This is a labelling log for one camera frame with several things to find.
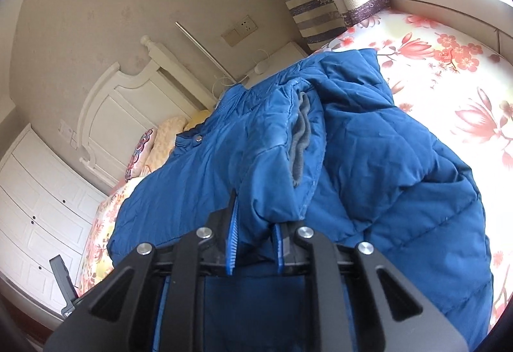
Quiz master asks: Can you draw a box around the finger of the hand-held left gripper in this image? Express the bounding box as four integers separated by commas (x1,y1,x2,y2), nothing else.
49,255,79,314

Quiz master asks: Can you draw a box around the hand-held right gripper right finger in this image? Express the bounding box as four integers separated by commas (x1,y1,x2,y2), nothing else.
273,221,469,352

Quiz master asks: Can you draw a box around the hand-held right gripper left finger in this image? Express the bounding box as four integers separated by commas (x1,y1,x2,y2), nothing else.
43,189,241,352

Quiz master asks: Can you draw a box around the blue puffer jacket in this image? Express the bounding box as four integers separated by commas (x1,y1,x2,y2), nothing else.
107,48,494,352

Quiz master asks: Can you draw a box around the white wardrobe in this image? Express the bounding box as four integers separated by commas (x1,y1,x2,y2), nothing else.
0,123,109,316

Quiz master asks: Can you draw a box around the peach pillow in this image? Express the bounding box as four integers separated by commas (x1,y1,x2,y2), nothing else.
140,116,189,177

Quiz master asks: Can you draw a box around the yellow pillow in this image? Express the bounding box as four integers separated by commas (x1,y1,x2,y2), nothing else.
182,109,212,133

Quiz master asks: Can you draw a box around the purple patterned pillow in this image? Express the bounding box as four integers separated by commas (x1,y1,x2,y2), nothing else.
124,129,158,182

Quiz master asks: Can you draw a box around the white wooden headboard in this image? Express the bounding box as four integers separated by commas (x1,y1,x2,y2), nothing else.
78,35,219,186

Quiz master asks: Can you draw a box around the metal rod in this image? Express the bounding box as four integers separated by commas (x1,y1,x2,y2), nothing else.
175,22,238,82

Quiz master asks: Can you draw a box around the white nightstand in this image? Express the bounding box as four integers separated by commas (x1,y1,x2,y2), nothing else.
240,41,310,89

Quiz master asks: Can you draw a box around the floral bedsheet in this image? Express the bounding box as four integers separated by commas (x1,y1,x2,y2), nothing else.
76,11,513,340

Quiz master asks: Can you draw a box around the striped nautical curtain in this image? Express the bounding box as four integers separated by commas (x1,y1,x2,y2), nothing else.
276,0,350,53

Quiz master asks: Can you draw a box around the beige window seat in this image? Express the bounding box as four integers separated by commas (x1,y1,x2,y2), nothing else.
384,0,513,66

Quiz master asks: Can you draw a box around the beige wall plate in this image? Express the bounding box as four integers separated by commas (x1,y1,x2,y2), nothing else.
221,27,241,47

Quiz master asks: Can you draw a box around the white wall socket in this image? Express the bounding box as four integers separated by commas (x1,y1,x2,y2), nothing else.
237,15,258,34

